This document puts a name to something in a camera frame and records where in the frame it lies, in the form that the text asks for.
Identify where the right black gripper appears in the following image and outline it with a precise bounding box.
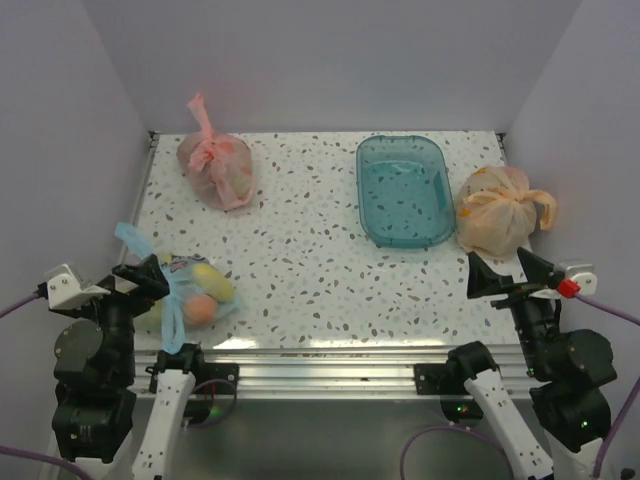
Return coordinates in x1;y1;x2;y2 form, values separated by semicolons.
466;244;560;374

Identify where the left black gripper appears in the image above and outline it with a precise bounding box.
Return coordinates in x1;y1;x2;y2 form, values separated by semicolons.
64;252;168;381

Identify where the light blue printed plastic bag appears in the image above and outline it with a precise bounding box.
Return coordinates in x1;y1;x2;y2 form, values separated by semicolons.
115;222;239;354

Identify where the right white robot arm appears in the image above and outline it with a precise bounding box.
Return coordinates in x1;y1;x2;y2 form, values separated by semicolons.
445;248;617;479

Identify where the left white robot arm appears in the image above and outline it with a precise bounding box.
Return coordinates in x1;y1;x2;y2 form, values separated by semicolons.
46;255;208;479

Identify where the orange fruit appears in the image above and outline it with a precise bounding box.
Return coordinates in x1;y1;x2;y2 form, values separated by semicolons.
183;294;218;327

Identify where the orange knotted plastic bag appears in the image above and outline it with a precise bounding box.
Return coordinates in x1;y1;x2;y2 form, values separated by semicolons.
454;166;558;260

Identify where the pink knotted plastic bag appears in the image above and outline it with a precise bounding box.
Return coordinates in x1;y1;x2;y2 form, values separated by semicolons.
176;94;255;211

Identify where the teal transparent plastic tray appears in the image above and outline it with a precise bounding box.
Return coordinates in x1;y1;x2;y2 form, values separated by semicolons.
356;135;455;249

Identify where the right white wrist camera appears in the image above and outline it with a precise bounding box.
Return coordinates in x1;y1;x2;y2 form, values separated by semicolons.
556;260;598;298

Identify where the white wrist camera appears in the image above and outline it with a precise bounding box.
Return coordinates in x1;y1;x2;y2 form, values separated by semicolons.
45;263;108;310
556;260;598;298

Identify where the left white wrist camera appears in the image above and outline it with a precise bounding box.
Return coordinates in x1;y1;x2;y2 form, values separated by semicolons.
45;263;108;310

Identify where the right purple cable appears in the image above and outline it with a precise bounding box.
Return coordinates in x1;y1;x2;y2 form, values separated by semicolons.
402;292;640;480

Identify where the purple cable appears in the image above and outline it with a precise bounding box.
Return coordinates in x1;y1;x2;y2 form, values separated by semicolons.
402;292;640;480
0;289;51;480

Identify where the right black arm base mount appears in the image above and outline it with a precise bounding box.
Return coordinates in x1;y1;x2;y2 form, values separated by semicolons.
413;363;484;427

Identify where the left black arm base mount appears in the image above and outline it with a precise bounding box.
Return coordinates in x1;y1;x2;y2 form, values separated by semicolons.
145;344;239;428

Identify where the aluminium table front rail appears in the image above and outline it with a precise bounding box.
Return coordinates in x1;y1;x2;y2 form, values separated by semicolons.
132;344;539;401

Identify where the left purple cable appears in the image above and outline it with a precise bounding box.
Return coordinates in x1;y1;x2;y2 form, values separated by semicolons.
0;289;51;480

